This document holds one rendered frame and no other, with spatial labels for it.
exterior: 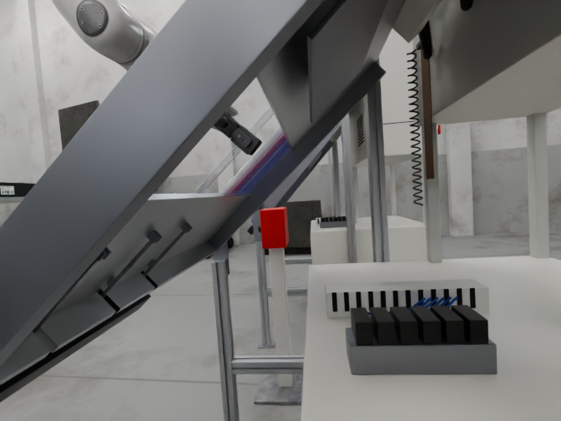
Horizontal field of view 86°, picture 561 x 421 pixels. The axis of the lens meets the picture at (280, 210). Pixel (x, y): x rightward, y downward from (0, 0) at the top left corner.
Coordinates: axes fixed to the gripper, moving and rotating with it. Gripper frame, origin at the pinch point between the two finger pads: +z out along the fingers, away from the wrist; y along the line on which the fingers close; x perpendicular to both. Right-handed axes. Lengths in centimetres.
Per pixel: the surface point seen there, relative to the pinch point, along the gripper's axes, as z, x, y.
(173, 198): 0.9, 10.7, -14.7
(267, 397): 56, 79, 59
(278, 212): 11, 19, 67
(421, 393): 36.3, 6.4, -21.2
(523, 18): 20.7, -37.5, -3.4
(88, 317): 2.6, 29.7, -18.0
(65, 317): 1.1, 29.4, -20.5
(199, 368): 30, 108, 80
